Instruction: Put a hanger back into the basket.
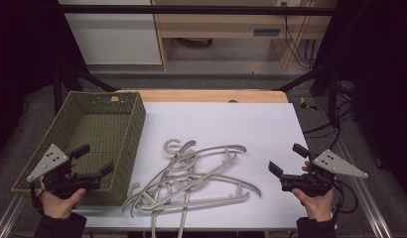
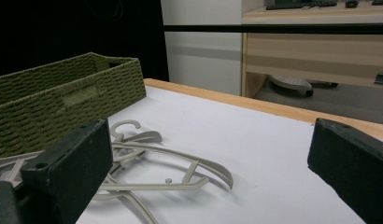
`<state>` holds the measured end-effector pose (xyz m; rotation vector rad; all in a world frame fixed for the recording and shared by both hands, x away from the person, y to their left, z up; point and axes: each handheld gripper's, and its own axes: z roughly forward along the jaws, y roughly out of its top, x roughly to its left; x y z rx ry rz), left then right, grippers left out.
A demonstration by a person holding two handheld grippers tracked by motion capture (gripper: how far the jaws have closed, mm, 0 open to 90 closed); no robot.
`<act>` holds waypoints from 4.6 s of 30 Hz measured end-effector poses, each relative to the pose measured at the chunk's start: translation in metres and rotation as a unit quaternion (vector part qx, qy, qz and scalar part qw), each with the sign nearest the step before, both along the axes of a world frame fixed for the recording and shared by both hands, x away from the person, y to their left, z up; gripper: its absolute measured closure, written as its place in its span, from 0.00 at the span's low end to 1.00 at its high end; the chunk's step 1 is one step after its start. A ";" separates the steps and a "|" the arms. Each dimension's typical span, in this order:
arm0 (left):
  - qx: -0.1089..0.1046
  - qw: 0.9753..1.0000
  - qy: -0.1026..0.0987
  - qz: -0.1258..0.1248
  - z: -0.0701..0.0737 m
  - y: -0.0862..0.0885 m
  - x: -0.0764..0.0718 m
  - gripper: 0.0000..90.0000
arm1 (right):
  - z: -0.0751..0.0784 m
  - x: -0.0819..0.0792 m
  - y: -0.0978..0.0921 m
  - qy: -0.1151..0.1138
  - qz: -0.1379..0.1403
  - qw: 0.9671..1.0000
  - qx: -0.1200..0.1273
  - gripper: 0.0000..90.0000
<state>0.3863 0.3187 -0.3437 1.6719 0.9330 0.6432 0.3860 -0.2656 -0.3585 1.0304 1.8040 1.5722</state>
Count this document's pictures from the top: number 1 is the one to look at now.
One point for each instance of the light wooden desk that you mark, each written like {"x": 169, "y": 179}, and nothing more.
{"x": 224, "y": 24}

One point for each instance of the black horizontal frame bar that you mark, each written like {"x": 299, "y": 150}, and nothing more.
{"x": 191, "y": 10}

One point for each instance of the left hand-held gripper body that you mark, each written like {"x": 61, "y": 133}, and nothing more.
{"x": 47, "y": 162}

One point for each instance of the dark curtain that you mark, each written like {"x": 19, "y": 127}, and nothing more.
{"x": 23, "y": 49}
{"x": 380, "y": 82}

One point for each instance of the black metal stand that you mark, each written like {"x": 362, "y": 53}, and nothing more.
{"x": 332, "y": 95}
{"x": 92, "y": 79}

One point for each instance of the white wall socket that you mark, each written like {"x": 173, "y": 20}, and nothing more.
{"x": 289, "y": 2}

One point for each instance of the person's right hand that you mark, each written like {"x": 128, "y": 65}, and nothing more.
{"x": 317, "y": 206}

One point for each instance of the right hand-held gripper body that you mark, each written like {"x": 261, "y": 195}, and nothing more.
{"x": 337, "y": 164}

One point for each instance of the white cabinet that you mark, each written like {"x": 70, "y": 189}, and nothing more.
{"x": 115, "y": 36}

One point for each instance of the yellow and black tool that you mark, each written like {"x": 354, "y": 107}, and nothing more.
{"x": 305, "y": 104}

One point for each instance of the aluminium rail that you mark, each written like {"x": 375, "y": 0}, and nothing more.
{"x": 367, "y": 198}
{"x": 8, "y": 216}

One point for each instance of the green woven basket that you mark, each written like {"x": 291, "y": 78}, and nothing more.
{"x": 102, "y": 132}

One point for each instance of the person's left hand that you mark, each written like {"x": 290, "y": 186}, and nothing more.
{"x": 61, "y": 206}

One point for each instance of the white table sheet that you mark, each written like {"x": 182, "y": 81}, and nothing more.
{"x": 224, "y": 125}

